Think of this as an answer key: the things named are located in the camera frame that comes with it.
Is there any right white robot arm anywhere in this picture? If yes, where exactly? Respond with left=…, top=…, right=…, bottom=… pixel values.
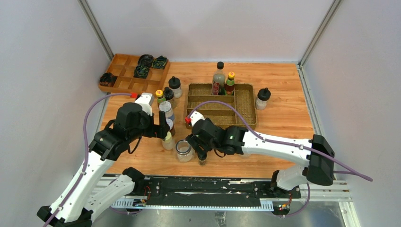
left=186, top=118, right=335, bottom=198

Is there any yellow cap green bottle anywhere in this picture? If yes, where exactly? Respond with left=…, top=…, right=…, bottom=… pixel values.
left=155, top=89, right=166, bottom=105

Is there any yellow cap chili sauce bottle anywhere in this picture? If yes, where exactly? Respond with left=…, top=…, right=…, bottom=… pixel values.
left=224, top=71, right=235, bottom=96

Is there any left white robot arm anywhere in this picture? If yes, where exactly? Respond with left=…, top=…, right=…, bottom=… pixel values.
left=37, top=102, right=169, bottom=227

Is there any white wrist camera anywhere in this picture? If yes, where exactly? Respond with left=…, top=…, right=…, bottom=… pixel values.
left=188, top=111, right=205, bottom=126
left=134, top=92, right=155, bottom=116

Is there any pale green cap shaker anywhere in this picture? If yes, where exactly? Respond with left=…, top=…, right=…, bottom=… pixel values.
left=162, top=131, right=175, bottom=150

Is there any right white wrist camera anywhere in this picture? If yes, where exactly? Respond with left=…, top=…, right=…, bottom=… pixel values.
left=188, top=111, right=205, bottom=126

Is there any coiled cable in organizer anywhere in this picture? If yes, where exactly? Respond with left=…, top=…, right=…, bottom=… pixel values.
left=138, top=54, right=155, bottom=67

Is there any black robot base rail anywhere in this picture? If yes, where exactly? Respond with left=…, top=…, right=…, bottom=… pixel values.
left=111, top=176, right=301, bottom=215

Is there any small black cap spice jar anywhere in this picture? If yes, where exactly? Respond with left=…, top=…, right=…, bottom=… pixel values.
left=198, top=157, right=207, bottom=166

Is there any wooden compartment organizer box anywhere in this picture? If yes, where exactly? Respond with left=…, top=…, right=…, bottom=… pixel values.
left=98, top=53, right=170, bottom=93

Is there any black coiled cable outside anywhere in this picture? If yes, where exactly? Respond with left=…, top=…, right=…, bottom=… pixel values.
left=99, top=72, right=118, bottom=87

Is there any open glass jar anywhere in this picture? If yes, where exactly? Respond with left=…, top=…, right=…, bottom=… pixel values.
left=175, top=140, right=194, bottom=162

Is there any black cap shaker bottle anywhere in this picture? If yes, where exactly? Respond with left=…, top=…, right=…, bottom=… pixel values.
left=168, top=76, right=182, bottom=98

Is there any woven divided basket tray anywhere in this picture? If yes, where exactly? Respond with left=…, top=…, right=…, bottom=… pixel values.
left=184, top=83, right=257, bottom=129

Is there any small black cap bottle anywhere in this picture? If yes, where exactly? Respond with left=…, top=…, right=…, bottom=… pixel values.
left=163, top=87, right=176, bottom=109

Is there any right black cap shaker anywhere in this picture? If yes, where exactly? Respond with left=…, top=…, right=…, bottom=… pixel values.
left=255, top=87, right=271, bottom=110

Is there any tall black cap oil bottle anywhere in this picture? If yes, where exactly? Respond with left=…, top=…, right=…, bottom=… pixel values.
left=211, top=61, right=226, bottom=95

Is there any silver lid salt jar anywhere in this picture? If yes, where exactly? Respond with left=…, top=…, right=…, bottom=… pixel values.
left=158, top=101, right=175, bottom=122

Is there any green black coiled cable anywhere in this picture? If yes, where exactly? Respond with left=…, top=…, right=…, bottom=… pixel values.
left=152, top=55, right=168, bottom=70

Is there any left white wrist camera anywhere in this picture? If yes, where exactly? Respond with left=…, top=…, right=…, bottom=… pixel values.
left=134, top=92, right=155, bottom=116

